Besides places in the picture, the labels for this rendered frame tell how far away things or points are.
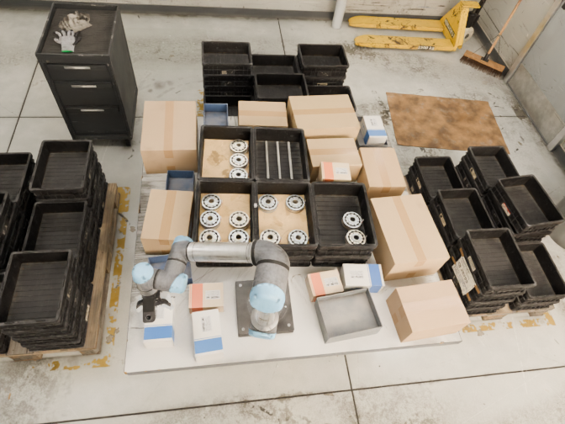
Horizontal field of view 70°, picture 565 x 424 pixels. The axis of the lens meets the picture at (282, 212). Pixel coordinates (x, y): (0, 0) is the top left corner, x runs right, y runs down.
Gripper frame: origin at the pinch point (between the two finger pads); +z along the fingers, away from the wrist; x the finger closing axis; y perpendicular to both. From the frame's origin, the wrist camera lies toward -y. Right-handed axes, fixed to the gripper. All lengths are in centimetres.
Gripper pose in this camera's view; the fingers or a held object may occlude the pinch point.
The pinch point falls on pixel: (155, 311)
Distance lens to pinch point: 187.8
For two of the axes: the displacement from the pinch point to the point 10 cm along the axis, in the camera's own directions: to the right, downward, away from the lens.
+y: -1.2, -8.2, 5.6
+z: -1.1, 5.7, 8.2
